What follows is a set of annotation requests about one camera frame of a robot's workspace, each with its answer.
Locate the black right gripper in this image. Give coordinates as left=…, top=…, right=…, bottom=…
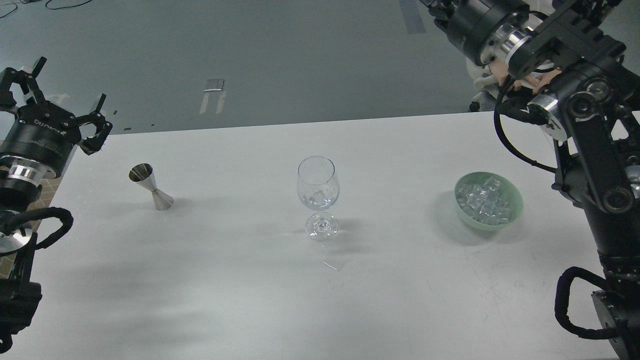
left=439, top=0, right=530, bottom=66

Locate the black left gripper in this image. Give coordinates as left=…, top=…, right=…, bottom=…
left=0, top=56, right=114, bottom=179

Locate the steel double jigger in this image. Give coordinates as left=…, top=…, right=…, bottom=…
left=128, top=162, right=174, bottom=211

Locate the clear ice cube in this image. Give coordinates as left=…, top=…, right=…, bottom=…
left=304, top=190, right=337, bottom=210

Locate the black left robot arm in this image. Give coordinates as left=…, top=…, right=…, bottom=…
left=0, top=57, right=113, bottom=353

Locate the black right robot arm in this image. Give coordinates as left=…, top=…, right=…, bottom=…
left=423, top=0, right=640, bottom=360

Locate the pile of ice cubes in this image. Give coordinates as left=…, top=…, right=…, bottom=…
left=454, top=176, right=514, bottom=226

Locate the clear wine glass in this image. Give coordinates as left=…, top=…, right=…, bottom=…
left=296, top=155, right=340, bottom=242

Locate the person right hand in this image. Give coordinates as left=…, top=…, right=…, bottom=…
left=487, top=58, right=510, bottom=85

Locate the person left hand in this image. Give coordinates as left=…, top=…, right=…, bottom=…
left=509, top=69, right=562, bottom=95

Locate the white office chair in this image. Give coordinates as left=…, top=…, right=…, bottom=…
left=465, top=58, right=499, bottom=112

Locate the green bowl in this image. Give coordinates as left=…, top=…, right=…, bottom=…
left=453, top=171, right=524, bottom=231

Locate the black floor cable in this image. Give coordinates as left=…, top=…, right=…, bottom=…
left=0, top=0, right=95, bottom=20

